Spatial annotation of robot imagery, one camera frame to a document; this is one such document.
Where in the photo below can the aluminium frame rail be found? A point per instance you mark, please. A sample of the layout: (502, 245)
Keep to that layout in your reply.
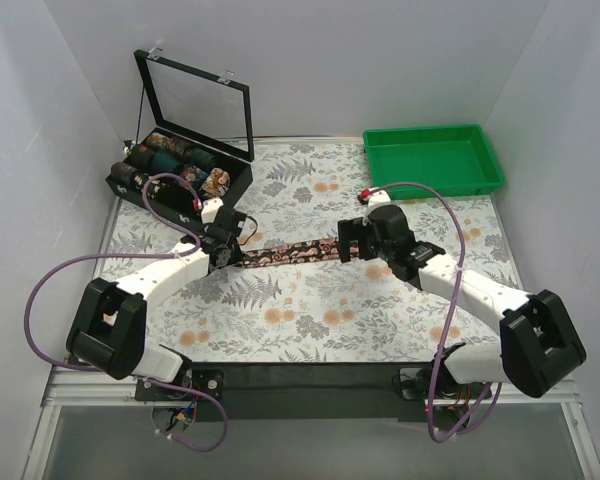
(93, 427)

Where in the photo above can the black tie display box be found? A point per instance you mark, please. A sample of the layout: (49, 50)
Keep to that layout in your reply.
(199, 143)

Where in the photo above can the rolled cream red tie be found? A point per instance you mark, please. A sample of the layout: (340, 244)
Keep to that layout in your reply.
(216, 184)

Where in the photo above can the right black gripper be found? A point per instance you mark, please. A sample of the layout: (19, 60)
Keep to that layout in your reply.
(350, 240)

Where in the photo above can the floral patterned table mat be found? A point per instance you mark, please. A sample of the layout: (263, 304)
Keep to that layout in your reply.
(324, 311)

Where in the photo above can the black floral necktie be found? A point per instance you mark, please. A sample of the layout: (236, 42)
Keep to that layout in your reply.
(295, 253)

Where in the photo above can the rolled dark purple tie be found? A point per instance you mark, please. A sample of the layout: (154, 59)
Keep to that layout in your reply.
(122, 173)

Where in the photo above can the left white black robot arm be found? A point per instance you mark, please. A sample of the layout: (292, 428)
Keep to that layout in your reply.
(109, 329)

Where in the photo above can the rolled black floral tie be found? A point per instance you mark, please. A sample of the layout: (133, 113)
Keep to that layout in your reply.
(142, 182)

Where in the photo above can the green plastic tray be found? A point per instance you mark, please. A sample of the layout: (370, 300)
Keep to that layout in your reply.
(454, 160)

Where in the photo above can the rolled teal tie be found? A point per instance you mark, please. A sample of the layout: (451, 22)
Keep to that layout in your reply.
(163, 162)

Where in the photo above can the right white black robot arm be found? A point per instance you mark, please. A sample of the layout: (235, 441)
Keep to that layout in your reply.
(538, 344)

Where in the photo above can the rolled navy floral tie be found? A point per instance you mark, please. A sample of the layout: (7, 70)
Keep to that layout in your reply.
(193, 176)

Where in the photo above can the rolled dark green tie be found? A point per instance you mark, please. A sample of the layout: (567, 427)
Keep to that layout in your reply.
(201, 158)

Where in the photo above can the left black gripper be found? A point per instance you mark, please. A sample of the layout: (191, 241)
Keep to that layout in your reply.
(228, 255)

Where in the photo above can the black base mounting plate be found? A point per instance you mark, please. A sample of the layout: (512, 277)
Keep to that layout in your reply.
(286, 391)

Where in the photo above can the rolled brown patterned tie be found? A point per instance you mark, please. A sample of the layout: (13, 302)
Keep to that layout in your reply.
(173, 145)

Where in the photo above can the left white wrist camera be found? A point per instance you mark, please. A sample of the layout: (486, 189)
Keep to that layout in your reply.
(210, 209)

